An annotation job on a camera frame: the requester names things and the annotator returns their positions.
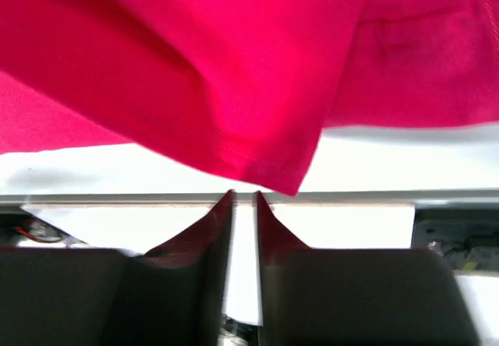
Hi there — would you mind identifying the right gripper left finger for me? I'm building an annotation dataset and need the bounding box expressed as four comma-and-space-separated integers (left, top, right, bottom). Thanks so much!
1, 191, 235, 345

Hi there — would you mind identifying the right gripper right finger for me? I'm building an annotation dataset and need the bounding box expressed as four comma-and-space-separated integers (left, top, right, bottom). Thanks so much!
254, 192, 480, 345

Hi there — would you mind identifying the magenta t shirt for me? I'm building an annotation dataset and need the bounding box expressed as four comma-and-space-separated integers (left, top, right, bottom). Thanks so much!
1, 0, 498, 195

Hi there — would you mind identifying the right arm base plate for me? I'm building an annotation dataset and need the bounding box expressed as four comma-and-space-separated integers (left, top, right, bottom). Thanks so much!
411, 207, 498, 272

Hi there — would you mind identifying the aluminium table frame rail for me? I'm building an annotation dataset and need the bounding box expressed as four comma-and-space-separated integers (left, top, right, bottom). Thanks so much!
1, 189, 498, 207

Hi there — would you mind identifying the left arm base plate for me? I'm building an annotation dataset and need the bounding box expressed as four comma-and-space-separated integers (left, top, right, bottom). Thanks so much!
1, 209, 69, 246

